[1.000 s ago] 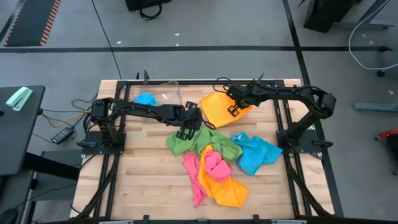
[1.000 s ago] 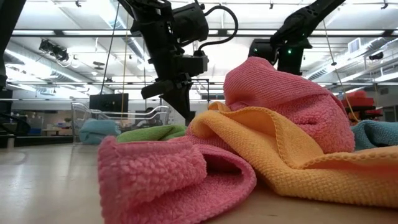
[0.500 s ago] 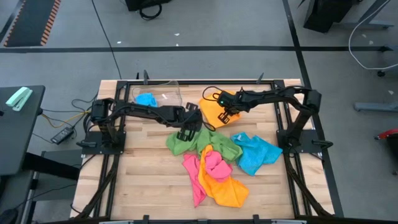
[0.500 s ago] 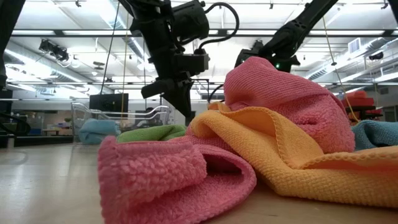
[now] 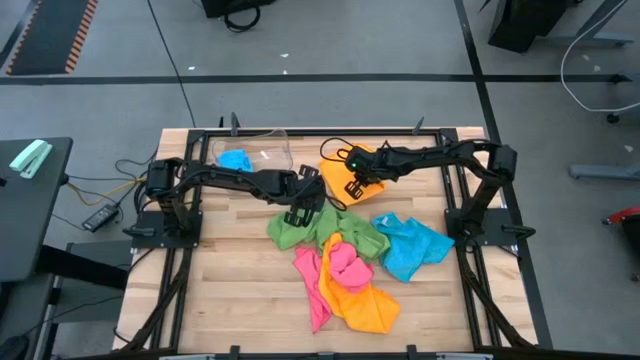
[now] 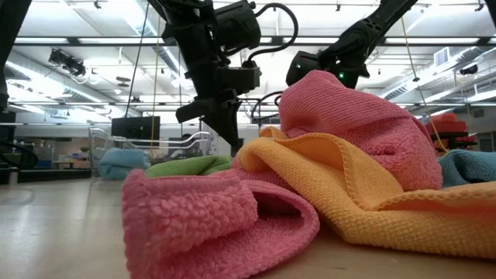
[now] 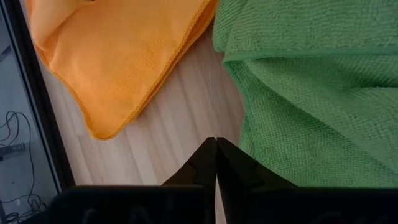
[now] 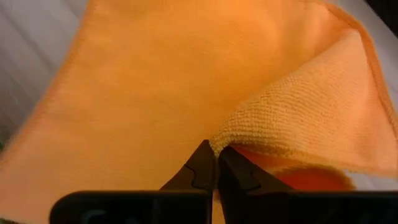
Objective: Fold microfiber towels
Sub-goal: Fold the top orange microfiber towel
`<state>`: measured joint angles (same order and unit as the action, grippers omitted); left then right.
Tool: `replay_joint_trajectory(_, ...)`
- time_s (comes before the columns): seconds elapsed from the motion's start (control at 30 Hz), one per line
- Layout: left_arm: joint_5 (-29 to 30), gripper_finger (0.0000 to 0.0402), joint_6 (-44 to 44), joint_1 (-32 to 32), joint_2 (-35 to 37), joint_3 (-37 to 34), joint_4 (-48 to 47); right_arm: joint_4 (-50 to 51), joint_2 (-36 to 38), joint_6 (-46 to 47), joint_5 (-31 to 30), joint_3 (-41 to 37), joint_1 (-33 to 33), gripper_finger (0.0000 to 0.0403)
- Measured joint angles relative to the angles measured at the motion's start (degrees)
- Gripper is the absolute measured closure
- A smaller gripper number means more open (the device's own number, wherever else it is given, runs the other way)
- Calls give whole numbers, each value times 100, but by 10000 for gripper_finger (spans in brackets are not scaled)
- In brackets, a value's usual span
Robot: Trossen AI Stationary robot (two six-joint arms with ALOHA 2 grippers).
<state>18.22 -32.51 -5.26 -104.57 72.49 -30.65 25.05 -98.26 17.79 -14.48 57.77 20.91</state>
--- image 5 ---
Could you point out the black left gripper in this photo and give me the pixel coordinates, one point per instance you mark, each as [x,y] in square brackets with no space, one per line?
[302,195]

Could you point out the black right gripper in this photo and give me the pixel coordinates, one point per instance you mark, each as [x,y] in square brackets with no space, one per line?
[365,167]

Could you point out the orange towel with white label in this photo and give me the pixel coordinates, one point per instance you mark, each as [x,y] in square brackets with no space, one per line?
[335,177]

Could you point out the green microfiber towel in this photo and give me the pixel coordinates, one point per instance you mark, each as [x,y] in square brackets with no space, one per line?
[365,240]
[287,232]

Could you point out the blue microfiber towel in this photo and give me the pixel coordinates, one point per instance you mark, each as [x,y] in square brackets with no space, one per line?
[415,247]
[235,160]

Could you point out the pink microfiber towel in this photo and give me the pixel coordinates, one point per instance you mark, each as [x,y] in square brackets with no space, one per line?
[350,267]
[312,285]

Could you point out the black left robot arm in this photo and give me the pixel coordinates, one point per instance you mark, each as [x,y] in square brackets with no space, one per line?
[215,177]

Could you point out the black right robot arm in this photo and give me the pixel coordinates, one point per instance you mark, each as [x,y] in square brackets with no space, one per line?
[450,155]

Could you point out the orange microfiber towel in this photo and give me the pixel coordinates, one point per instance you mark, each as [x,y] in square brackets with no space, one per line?
[365,310]

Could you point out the clear plastic bin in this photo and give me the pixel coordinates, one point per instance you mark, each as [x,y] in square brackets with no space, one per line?
[272,150]

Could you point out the black box on floor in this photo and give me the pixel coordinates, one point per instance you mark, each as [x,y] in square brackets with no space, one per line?
[235,6]

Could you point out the black power adapter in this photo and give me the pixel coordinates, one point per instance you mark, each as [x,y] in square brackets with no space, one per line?
[100,217]

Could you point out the black computer case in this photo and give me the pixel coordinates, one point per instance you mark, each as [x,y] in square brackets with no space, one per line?
[525,20]

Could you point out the grey desk foot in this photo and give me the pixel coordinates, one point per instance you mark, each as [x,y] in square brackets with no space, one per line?
[605,172]

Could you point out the black caster wheel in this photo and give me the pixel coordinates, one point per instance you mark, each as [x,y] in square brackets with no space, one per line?
[612,119]

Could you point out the red object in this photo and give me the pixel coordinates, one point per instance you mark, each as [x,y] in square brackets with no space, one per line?
[625,215]

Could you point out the black side table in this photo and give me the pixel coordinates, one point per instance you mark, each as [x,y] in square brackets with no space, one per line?
[30,225]

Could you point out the mint green stapler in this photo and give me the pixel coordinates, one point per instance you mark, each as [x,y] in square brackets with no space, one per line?
[30,159]

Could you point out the black mat with orange edge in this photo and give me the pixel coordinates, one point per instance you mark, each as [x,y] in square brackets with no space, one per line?
[50,35]

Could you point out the dark grey round object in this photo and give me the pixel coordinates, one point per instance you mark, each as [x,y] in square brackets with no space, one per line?
[12,347]

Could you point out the silver aluminium rail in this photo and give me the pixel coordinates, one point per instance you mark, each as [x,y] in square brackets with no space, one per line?
[185,357]
[465,357]

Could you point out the grey desk frame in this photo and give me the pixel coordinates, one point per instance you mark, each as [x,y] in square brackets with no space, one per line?
[590,37]

